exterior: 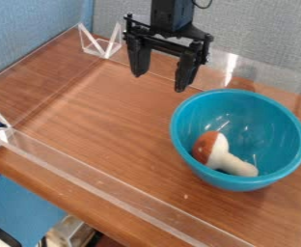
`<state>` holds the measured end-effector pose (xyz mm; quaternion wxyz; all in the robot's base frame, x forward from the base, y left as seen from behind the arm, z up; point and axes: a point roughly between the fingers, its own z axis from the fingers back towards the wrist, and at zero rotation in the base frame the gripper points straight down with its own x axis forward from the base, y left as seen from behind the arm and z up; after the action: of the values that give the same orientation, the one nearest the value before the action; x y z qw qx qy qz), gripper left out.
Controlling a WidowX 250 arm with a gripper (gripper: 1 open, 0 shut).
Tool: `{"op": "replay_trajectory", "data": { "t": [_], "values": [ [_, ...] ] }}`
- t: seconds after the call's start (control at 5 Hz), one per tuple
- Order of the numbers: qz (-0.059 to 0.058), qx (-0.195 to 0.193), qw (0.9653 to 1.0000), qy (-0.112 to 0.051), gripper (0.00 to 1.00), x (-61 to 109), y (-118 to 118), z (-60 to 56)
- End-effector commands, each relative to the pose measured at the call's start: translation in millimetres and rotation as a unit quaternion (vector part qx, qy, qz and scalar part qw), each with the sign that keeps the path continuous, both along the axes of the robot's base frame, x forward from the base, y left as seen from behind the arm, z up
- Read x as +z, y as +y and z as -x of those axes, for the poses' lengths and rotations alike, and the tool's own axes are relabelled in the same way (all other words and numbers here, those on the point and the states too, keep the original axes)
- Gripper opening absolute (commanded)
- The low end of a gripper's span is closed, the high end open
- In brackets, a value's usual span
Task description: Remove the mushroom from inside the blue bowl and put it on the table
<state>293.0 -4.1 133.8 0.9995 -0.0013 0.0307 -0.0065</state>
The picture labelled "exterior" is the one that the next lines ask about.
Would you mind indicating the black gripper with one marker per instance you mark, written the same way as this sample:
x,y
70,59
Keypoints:
x,y
186,43

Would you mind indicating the brown and white toy mushroom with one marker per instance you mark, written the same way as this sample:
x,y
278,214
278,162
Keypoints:
x,y
210,151

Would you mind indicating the blue plastic bowl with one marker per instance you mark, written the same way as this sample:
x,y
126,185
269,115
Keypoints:
x,y
261,130

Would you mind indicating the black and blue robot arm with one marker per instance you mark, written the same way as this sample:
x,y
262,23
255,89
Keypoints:
x,y
171,14

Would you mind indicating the clear acrylic corner bracket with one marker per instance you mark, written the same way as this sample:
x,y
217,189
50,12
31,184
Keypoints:
x,y
97,46

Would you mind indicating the grey metal frame piece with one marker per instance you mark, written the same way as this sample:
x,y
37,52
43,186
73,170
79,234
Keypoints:
x,y
69,233

